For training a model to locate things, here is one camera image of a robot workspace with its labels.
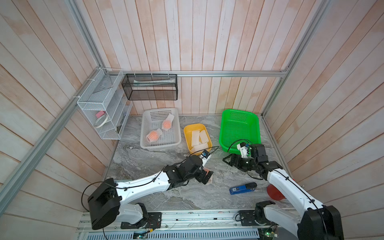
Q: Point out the aluminium front rail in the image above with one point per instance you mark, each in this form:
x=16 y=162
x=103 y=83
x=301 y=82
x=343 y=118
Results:
x=180 y=220

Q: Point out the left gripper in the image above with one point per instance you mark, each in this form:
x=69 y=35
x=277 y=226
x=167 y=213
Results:
x=200 y=178

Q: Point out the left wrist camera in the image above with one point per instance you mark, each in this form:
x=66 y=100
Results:
x=205 y=156

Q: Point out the blue black stapler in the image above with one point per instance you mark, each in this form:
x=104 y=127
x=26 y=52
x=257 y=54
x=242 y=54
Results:
x=247 y=188

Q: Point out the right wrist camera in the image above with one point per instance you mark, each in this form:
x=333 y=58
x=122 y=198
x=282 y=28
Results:
x=244 y=149

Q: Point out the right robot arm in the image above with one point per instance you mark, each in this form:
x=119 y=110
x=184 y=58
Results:
x=314 y=220

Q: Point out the white plastic basket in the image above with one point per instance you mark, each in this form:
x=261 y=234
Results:
x=152 y=121

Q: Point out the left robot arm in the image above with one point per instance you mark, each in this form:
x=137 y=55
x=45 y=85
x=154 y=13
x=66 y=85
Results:
x=113 y=201

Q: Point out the white foam net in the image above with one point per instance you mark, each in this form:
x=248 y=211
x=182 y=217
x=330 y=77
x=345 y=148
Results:
x=195 y=139
x=199 y=147
x=204 y=137

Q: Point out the yellow plastic tub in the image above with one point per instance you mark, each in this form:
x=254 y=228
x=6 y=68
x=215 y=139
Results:
x=188 y=132

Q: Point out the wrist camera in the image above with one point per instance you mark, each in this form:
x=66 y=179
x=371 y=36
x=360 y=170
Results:
x=244 y=149
x=205 y=156

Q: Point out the white wire shelf rack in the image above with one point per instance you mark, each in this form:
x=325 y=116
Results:
x=104 y=93

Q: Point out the red pen cup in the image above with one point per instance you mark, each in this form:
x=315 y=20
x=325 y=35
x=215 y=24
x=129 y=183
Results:
x=274 y=193

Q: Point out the black wire mesh basket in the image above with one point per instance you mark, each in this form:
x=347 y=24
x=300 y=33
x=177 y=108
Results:
x=151 y=87

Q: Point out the green plastic basket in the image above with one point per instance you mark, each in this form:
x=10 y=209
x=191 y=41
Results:
x=237 y=127

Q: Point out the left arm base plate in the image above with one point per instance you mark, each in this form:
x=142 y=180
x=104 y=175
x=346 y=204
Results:
x=152 y=221

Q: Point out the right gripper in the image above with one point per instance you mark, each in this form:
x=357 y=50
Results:
x=234 y=156

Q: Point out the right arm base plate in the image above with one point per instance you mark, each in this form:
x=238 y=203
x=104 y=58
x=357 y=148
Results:
x=253 y=218

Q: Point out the pink box on shelf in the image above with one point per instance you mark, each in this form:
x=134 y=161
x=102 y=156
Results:
x=100 y=114

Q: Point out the white tape roll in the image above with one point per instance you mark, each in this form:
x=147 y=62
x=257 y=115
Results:
x=101 y=121

